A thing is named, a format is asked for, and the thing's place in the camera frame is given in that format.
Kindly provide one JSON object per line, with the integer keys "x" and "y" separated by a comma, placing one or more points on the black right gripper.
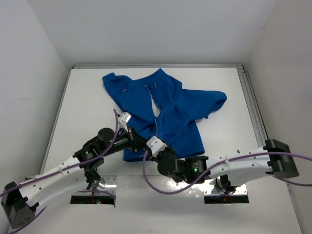
{"x": 167, "y": 149}

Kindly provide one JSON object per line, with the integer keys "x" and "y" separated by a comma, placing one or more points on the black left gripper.
{"x": 136, "y": 142}

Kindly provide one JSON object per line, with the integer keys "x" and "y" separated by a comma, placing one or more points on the blue zip-up jacket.
{"x": 161, "y": 107}

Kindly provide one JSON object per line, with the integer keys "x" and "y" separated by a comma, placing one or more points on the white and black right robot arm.
{"x": 227, "y": 172}

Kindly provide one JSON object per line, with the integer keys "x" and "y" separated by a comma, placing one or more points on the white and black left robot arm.
{"x": 21, "y": 202}

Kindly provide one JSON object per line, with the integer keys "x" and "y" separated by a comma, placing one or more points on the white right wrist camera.
{"x": 155, "y": 146}

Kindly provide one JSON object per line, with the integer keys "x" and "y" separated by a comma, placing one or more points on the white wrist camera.
{"x": 155, "y": 146}
{"x": 123, "y": 119}

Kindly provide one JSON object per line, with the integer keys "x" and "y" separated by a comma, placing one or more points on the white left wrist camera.
{"x": 123, "y": 119}

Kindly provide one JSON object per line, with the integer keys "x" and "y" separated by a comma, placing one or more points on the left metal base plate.
{"x": 106, "y": 186}

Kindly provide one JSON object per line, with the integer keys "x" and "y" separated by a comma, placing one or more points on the metal base plate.
{"x": 222, "y": 186}
{"x": 106, "y": 186}

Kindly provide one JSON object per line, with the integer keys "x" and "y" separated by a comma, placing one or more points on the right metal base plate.
{"x": 222, "y": 186}

